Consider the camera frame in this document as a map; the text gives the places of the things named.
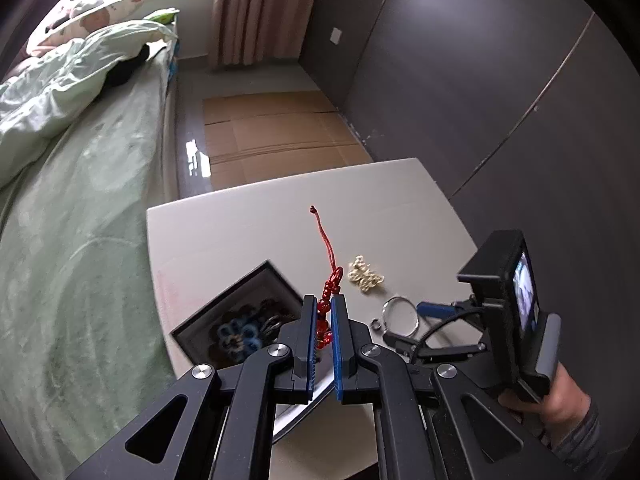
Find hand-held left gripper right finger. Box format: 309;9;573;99
331;294;566;480

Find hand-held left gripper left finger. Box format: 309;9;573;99
65;295;321;480

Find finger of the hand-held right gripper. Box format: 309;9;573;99
416;298;484;322
384;330;489;362

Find silver bangle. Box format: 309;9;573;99
382;296;420;337

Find red knotted cord charm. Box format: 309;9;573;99
309;204;346;352

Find black jewelry box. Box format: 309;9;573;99
171;260;307;369

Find person's right forearm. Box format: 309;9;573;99
540;400;617;477

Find person's right hand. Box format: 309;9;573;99
497;361;594;442

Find white low table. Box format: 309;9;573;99
146;157;481;444

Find dark grey wardrobe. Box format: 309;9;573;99
299;0;640;286

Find cardboard floor sheets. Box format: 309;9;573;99
202;90;374;191

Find light green bedsheet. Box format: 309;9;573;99
0;42;181;480

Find bed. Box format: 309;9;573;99
0;0;182;480

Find black garment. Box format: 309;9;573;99
105;45;151;89

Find pink curtain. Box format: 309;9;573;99
207;0;327;69

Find light green quilt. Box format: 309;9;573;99
0;20;179;187

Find printed window seat cushion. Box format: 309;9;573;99
27;0;217;57

